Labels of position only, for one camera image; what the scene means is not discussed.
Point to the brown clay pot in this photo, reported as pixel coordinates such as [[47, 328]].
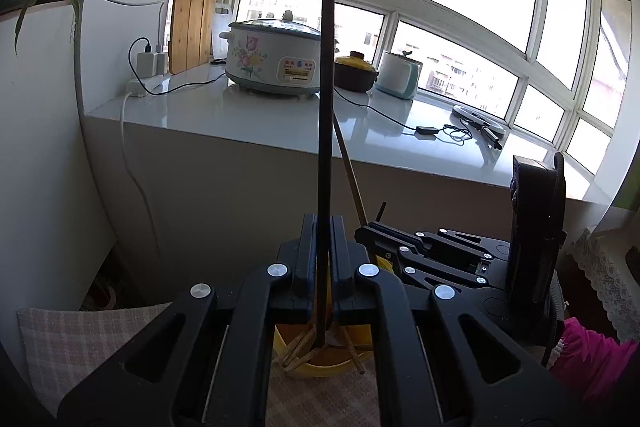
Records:
[[355, 74]]

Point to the yellow plastic cup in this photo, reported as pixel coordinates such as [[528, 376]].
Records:
[[325, 364]]

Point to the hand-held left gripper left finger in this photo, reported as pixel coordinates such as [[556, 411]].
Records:
[[307, 257]]

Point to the white power strip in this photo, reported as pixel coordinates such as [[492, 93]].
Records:
[[135, 89]]

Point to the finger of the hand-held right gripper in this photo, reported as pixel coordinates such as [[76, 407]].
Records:
[[390, 247], [470, 249]]

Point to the white charger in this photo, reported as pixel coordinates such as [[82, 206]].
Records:
[[146, 64], [161, 63]]

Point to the white framed window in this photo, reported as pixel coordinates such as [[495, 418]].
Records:
[[400, 2]]

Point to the white refrigerator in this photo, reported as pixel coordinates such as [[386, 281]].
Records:
[[35, 157]]

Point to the white counter cabinet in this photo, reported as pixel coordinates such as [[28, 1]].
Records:
[[225, 177]]

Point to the white plastic cutting board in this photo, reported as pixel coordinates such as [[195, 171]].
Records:
[[222, 32]]

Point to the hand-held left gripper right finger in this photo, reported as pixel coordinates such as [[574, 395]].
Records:
[[339, 257]]

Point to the black chopstick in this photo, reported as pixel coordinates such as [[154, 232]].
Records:
[[381, 212], [326, 107]]

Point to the white lace cloth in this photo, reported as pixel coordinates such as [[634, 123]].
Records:
[[605, 277]]

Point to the pink plaid cloth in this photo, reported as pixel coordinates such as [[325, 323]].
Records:
[[75, 342]]

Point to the floral electric cooker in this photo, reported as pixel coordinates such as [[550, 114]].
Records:
[[260, 57]]

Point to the teal electric kettle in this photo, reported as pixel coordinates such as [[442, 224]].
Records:
[[397, 74]]

